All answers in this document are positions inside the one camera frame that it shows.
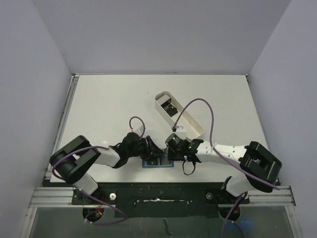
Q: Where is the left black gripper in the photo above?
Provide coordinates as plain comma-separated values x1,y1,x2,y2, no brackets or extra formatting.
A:
127,136,164,161

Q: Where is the black VIP card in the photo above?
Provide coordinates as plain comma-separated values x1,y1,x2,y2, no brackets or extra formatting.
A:
145,159,158,167

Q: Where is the blue leather card holder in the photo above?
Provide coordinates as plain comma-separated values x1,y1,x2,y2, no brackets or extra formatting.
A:
142,148,174,169

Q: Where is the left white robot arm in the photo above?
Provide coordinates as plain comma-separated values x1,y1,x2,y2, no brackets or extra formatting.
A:
50,132,164,204

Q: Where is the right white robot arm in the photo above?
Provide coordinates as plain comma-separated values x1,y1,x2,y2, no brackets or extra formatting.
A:
165,133,282,203

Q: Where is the black card in tray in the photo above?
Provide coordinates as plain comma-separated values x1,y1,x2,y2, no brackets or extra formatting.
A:
161,100,178,117

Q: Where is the white oblong tray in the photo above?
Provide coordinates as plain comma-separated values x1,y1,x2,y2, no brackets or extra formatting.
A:
155,91,204,139

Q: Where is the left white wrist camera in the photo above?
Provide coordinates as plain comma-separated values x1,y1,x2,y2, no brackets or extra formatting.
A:
132,126,145,137

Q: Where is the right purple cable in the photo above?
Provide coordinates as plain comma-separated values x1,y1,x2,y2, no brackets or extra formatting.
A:
172,98,281,238

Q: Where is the purple cable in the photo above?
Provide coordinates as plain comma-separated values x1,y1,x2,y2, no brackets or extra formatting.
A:
172,98,281,238
51,116,147,225

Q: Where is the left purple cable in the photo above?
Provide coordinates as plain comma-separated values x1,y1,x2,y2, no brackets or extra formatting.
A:
51,116,147,225

